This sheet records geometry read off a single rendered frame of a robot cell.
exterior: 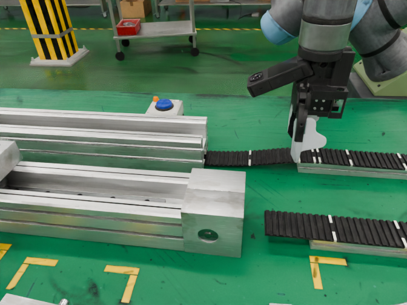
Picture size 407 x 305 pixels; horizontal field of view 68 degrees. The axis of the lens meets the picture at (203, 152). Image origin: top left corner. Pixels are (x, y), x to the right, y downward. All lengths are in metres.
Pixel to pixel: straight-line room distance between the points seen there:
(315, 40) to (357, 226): 0.30
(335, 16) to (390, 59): 0.54
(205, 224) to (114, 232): 0.16
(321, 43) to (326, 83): 0.08
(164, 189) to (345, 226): 0.30
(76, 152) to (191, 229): 0.36
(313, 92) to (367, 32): 0.46
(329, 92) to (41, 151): 0.61
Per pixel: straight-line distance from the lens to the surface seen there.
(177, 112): 0.75
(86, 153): 0.71
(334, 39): 0.52
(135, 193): 0.55
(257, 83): 0.56
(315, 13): 0.52
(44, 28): 3.84
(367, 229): 0.56
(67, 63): 3.78
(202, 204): 0.45
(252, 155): 0.67
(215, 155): 0.68
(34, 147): 0.76
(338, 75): 0.57
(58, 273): 0.55
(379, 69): 1.06
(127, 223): 0.49
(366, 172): 0.70
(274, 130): 0.79
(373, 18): 0.98
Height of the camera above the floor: 1.20
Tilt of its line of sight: 37 degrees down
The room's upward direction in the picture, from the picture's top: 2 degrees counter-clockwise
